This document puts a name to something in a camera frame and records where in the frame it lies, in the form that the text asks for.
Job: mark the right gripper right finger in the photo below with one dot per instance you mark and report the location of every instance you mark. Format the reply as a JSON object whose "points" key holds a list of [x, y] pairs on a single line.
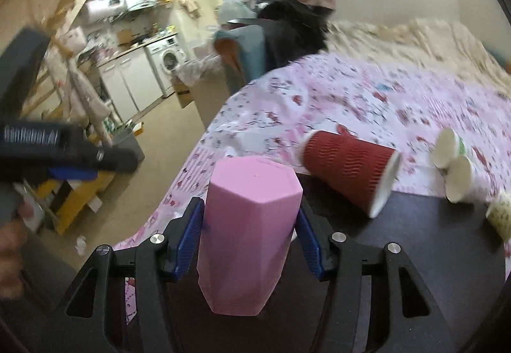
{"points": [[315, 245]]}

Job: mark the pink faceted plastic cup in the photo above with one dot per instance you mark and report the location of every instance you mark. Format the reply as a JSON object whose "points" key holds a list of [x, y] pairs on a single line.
{"points": [[250, 211]]}

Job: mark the red corrugated paper cup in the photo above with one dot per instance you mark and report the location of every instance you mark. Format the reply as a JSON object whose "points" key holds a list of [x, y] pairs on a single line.
{"points": [[361, 171]]}

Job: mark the small white pink-print cup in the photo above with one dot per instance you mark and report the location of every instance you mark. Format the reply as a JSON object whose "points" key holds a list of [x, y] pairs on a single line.
{"points": [[466, 182]]}

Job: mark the small yellow patterned cup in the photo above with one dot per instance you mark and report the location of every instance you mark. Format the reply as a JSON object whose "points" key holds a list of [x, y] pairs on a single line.
{"points": [[499, 214]]}

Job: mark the small white green cup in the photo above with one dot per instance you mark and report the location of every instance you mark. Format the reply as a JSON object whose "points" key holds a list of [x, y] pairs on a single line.
{"points": [[449, 146]]}

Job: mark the person's left hand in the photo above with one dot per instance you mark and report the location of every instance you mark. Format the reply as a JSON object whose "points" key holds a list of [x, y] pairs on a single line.
{"points": [[13, 236]]}

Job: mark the yellow wooden stool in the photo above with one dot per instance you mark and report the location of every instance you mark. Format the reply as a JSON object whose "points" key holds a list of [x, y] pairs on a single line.
{"points": [[64, 200]]}

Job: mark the grey trash bin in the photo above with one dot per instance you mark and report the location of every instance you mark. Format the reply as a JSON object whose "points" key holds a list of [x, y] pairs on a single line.
{"points": [[125, 139]]}

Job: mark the white kitchen cabinet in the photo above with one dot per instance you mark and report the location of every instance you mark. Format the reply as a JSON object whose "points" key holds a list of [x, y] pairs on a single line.
{"points": [[130, 83]]}

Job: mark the black table mat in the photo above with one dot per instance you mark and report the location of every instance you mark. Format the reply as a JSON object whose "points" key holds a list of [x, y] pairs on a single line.
{"points": [[424, 276]]}

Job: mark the white water heater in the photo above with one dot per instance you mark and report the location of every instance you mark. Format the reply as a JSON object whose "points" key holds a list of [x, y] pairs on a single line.
{"points": [[98, 10]]}

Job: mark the cardboard box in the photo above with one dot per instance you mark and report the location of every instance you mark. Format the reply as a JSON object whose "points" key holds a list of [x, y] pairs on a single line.
{"points": [[182, 92]]}

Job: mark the white washing machine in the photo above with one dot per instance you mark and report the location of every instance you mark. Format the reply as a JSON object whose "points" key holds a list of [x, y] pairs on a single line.
{"points": [[165, 56]]}

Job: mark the pink hello kitty sheet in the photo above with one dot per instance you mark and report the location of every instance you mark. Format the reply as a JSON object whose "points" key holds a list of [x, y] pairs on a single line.
{"points": [[402, 107]]}

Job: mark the white plastic bag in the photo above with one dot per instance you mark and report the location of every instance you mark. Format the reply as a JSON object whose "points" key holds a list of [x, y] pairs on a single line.
{"points": [[234, 9]]}

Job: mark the teal chair with clothes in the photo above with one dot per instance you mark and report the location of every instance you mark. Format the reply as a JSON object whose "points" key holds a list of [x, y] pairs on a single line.
{"points": [[281, 32]]}

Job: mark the cream rumpled duvet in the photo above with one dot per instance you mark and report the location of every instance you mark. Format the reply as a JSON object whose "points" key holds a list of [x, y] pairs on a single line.
{"points": [[425, 43]]}

